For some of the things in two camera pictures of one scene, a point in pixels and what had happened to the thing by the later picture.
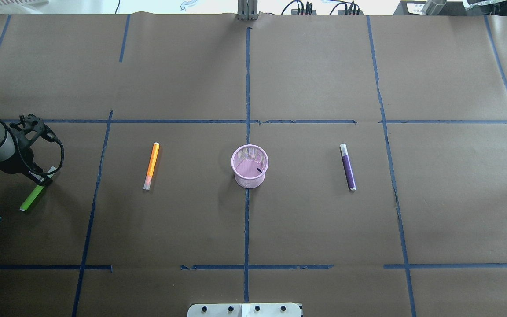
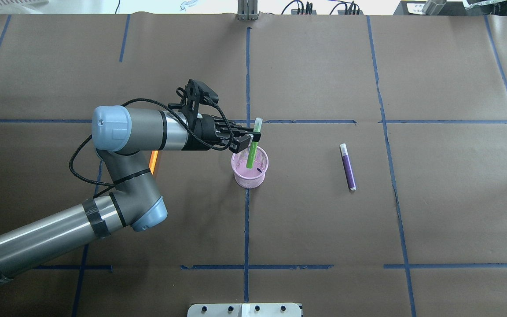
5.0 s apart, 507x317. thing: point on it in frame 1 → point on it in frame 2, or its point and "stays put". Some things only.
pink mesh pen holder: (249, 163) stays put
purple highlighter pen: (349, 171) stays put
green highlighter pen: (26, 204) → (258, 122)
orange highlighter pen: (147, 183) stays put
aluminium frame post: (247, 10) stays put
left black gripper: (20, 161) → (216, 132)
